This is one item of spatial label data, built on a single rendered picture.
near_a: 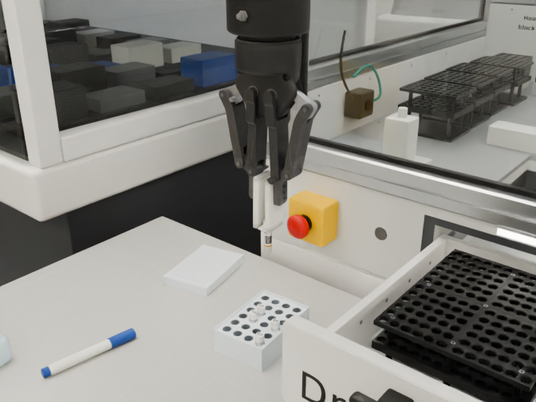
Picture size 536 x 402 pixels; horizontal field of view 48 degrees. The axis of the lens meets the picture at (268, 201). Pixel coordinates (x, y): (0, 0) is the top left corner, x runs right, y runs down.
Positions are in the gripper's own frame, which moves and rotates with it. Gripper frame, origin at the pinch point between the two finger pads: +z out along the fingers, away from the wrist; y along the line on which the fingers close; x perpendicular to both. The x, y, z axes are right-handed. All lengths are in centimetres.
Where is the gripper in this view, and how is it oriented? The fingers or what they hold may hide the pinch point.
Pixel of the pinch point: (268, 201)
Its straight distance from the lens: 75.3
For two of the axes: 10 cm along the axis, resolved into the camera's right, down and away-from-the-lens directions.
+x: -5.7, 3.4, -7.5
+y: -8.2, -2.4, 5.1
